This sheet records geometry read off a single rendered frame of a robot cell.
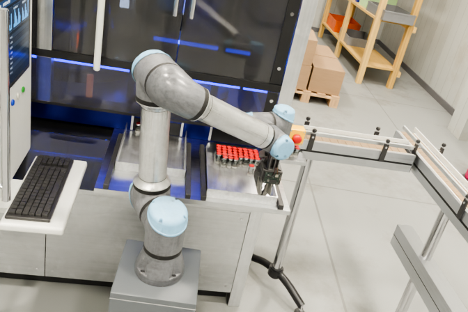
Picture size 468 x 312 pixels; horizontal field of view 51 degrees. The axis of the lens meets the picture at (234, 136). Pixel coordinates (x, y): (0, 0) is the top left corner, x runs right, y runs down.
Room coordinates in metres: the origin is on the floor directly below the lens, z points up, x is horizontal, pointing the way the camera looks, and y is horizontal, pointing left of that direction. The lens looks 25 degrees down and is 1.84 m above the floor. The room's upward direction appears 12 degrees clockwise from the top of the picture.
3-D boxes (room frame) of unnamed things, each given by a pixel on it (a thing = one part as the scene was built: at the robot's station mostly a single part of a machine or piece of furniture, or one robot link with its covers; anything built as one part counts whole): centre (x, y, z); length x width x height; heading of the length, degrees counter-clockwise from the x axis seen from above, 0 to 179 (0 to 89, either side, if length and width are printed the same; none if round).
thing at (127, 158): (1.74, 0.31, 0.90); 0.34 x 0.26 x 0.04; 10
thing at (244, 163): (1.77, -0.03, 0.90); 0.18 x 0.02 x 0.05; 99
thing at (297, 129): (1.95, -0.26, 1.00); 0.08 x 0.07 x 0.07; 10
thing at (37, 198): (1.45, 0.63, 0.82); 0.40 x 0.14 x 0.02; 11
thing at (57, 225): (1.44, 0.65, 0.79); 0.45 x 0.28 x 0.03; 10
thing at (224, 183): (1.68, -0.05, 0.90); 0.34 x 0.26 x 0.04; 9
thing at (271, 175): (1.51, -0.15, 1.05); 0.09 x 0.08 x 0.12; 10
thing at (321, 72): (5.74, -0.65, 0.35); 1.19 x 0.85 x 0.70; 179
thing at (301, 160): (1.99, -0.26, 0.87); 0.14 x 0.13 x 0.02; 10
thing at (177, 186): (1.69, 0.13, 0.87); 0.70 x 0.48 x 0.02; 100
